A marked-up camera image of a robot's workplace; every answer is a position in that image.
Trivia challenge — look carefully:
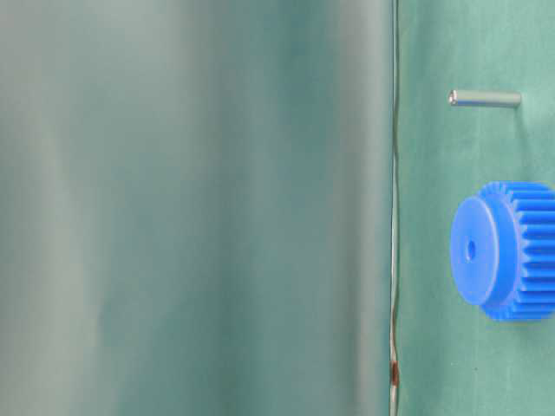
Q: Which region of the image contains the green table cloth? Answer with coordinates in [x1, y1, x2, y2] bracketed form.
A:
[1, 1, 554, 415]

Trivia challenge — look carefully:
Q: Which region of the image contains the small metal shaft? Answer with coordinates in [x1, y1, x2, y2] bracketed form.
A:
[447, 89, 522, 108]

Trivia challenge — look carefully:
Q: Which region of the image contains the blue plastic gear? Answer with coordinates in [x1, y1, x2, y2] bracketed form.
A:
[450, 181, 554, 322]

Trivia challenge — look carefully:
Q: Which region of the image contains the thin grey wire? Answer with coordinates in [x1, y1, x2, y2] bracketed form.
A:
[387, 0, 402, 416]

